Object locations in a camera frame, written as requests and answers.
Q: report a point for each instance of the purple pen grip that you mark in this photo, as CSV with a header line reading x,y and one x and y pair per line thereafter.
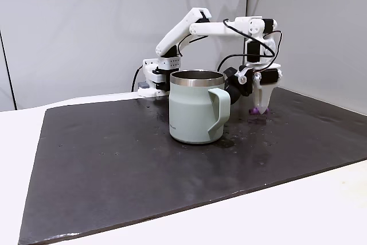
x,y
252,111

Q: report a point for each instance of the pale green steel mug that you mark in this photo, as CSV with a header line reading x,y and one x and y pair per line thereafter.
x,y
192,113

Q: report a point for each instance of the grey plug connector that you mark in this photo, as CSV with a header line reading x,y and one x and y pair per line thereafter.
x,y
143,85

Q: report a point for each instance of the black table mat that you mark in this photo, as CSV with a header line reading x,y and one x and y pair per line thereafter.
x,y
114,170

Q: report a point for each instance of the black camera box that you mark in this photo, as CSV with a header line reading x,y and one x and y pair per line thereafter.
x,y
235,87

